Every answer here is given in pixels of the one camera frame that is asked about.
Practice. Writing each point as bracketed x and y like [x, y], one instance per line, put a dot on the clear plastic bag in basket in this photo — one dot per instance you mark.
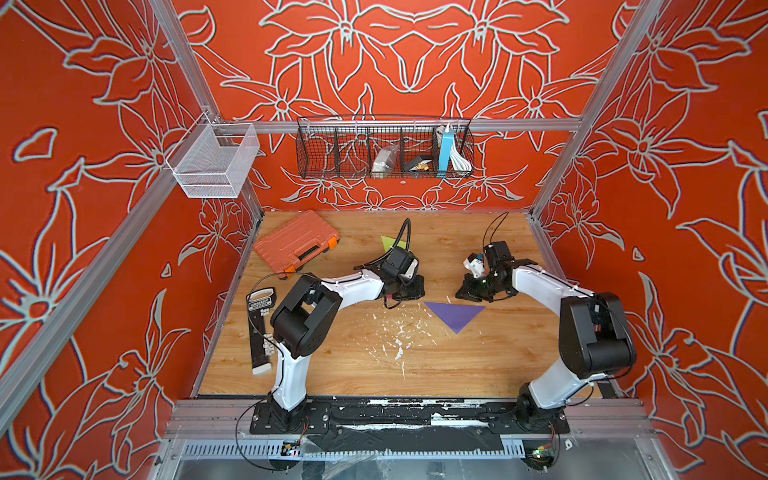
[385, 162]

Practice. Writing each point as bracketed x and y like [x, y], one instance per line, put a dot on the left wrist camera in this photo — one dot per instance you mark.
[399, 264]

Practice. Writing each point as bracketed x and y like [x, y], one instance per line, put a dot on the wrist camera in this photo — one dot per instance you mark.
[399, 264]
[494, 256]

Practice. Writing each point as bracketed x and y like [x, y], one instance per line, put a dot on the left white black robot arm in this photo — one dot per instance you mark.
[302, 321]

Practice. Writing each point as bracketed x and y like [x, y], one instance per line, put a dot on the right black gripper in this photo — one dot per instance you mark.
[467, 291]

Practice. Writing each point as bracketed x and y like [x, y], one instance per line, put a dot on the orange plastic tool case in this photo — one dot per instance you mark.
[292, 245]

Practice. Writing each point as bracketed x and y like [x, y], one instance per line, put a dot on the light blue box in basket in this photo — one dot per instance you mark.
[446, 140]

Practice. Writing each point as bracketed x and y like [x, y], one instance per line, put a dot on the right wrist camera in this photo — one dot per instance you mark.
[494, 256]

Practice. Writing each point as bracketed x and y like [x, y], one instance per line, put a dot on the black wire wall basket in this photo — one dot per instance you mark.
[337, 147]

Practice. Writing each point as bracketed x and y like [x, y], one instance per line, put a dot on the purple square paper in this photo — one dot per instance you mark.
[456, 317]

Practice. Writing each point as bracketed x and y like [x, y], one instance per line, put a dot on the black white bit holder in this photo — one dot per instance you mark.
[259, 304]

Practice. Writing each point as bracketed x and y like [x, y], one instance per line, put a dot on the small black box in basket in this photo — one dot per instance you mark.
[420, 164]

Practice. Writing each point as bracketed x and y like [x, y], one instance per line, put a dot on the clear acrylic wall bin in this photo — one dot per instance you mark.
[209, 164]

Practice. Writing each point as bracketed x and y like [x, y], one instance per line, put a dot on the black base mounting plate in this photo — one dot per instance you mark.
[410, 425]

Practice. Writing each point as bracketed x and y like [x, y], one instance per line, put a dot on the lime green square paper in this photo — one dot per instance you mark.
[388, 243]

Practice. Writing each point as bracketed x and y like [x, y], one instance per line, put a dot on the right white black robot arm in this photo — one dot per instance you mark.
[594, 339]

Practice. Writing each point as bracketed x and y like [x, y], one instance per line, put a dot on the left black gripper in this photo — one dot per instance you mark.
[419, 289]

